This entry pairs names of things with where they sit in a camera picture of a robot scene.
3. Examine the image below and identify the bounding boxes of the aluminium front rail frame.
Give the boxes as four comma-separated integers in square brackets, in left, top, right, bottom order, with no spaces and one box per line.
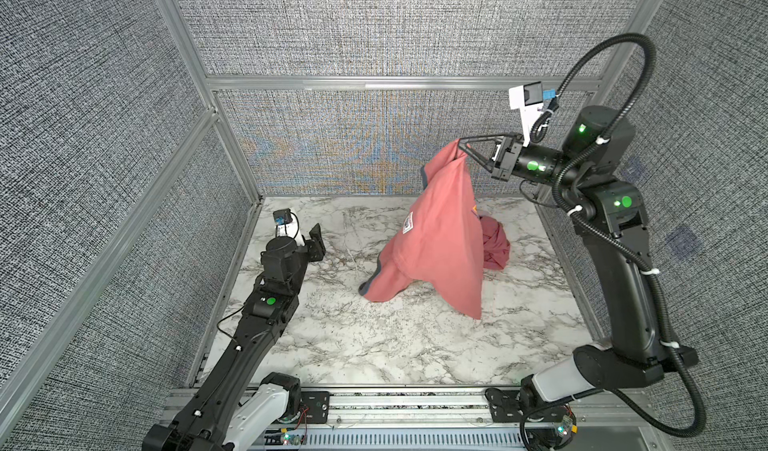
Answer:
[149,384,676,451]

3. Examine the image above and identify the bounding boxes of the dark pink ribbed cloth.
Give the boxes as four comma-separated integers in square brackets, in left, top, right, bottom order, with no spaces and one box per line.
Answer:
[480,215,510,270]

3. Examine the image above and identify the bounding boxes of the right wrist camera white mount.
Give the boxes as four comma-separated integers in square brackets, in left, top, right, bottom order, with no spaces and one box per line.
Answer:
[508,81,559,147]

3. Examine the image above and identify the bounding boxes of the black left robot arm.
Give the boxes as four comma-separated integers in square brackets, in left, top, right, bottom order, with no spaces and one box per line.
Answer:
[142,224,326,450]

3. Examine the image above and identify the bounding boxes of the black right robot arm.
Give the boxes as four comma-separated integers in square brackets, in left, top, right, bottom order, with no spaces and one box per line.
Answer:
[458,105,706,436]

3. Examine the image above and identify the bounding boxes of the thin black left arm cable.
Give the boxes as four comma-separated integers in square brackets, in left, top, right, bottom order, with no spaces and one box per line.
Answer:
[215,303,247,347]

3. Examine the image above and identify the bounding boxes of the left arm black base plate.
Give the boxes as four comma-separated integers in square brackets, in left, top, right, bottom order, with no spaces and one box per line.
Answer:
[273,391,331,427]

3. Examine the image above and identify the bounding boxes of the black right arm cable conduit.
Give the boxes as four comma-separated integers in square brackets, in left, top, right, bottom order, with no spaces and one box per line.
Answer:
[519,32,707,451]

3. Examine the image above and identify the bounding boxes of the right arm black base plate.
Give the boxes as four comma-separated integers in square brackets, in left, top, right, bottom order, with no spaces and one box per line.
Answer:
[484,386,565,424]

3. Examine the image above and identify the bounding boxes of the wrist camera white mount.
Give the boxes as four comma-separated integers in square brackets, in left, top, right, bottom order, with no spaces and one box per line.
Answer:
[273,208,304,246]
[508,81,559,147]

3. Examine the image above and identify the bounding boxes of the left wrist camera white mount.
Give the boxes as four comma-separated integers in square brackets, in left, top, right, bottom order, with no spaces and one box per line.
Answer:
[273,208,304,246]

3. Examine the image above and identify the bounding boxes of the salmon pink printed t-shirt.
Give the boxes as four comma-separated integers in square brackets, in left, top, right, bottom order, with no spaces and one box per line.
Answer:
[359,141,483,320]

